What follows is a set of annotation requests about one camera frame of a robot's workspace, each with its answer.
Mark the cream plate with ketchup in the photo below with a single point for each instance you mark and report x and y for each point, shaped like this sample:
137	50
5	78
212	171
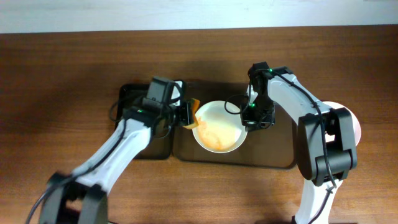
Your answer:
219	130

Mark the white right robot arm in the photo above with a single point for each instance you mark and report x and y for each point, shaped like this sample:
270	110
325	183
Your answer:
326	144

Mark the yellow sponge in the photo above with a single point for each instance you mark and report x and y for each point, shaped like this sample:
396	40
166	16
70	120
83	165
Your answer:
188	114

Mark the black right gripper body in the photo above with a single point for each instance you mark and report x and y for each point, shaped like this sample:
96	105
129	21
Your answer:
257	121

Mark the small black tray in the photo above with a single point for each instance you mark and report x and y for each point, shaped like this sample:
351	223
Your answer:
159	148

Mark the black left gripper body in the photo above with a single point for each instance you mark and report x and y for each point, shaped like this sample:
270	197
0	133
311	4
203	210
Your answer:
184	112

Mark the pink plate with ketchup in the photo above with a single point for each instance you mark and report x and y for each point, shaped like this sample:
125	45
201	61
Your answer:
356	124

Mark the large brown serving tray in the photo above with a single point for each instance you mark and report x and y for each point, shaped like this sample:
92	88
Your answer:
267	148

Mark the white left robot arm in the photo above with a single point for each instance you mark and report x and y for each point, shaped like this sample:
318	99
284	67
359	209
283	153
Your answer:
82	196

